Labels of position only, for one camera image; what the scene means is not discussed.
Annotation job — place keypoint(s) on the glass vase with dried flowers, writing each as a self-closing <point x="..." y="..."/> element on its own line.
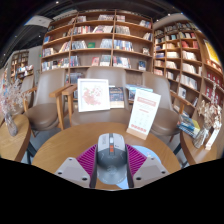
<point x="11" y="126"/>
<point x="200" y="138"/>

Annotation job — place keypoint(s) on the white framed floral picture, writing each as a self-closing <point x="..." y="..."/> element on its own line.
<point x="93" y="95"/>

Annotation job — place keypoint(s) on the stack of books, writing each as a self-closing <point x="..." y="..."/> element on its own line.
<point x="188" y="126"/>

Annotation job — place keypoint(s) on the round wooden side table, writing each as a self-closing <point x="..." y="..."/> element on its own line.
<point x="200" y="153"/>
<point x="15" y="143"/>

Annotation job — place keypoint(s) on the flat wooden bookshelf unit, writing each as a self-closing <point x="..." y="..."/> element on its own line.
<point x="96" y="31"/>

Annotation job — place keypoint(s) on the grey computer mouse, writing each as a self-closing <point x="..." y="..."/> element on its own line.
<point x="111" y="156"/>

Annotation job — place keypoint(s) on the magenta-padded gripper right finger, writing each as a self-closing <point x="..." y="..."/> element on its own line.
<point x="150" y="170"/>

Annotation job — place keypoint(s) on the small distant bookshelf unit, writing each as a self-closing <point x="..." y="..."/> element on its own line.
<point x="21" y="65"/>

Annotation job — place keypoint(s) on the beige wooden-armed armchair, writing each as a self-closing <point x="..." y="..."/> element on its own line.
<point x="103" y="71"/>
<point x="46" y="90"/>
<point x="163" y="116"/>

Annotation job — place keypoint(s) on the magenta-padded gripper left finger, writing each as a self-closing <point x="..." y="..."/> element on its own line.
<point x="71" y="170"/>

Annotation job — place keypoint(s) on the curved wooden bookshelf unit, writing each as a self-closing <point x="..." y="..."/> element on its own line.
<point x="183" y="56"/>

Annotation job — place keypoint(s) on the white table sign card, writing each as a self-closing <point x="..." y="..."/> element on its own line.
<point x="212" y="139"/>

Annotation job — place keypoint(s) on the dark upright book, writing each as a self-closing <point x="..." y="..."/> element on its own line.
<point x="116" y="96"/>

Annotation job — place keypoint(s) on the white red sign stand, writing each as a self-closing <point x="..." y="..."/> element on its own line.
<point x="143" y="110"/>

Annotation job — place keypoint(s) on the blue flat books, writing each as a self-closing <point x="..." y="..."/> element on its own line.
<point x="133" y="88"/>

